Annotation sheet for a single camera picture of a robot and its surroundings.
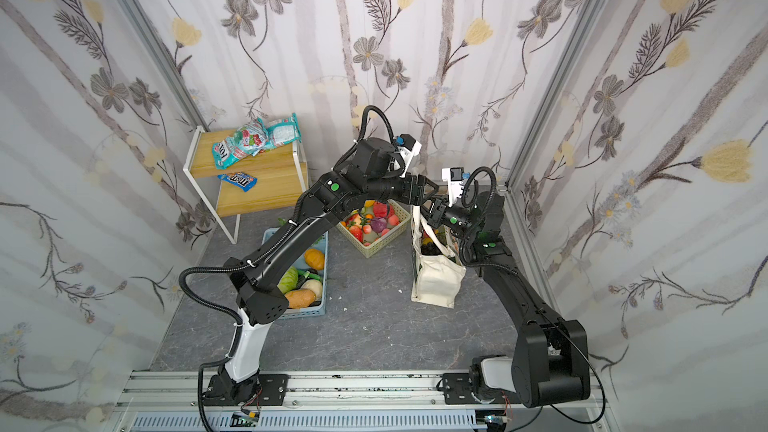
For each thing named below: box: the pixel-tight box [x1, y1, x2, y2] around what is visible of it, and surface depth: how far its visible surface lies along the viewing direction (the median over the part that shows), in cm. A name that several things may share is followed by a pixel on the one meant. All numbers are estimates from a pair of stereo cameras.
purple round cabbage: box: [371, 217, 387, 233], surface depth 105 cm
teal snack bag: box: [264, 112, 302, 149], surface depth 84 cm
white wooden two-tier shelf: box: [182, 126, 309, 245], surface depth 89 cm
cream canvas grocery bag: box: [410, 205, 467, 309], surface depth 78 cm
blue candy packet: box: [217, 172, 258, 192], surface depth 100 cm
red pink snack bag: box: [212, 118, 268, 169], surface depth 81 cm
